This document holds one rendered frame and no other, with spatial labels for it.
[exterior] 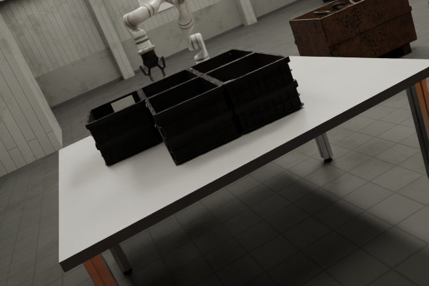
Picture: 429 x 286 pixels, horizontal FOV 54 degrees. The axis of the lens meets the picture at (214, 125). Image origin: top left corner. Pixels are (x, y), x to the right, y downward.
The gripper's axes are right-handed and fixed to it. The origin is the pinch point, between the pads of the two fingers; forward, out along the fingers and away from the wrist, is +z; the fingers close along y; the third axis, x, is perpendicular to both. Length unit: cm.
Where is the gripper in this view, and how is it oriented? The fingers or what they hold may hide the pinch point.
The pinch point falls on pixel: (158, 76)
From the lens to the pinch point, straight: 223.5
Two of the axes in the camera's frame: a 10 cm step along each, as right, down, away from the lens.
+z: 3.7, 8.8, 2.9
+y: -9.0, 4.1, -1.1
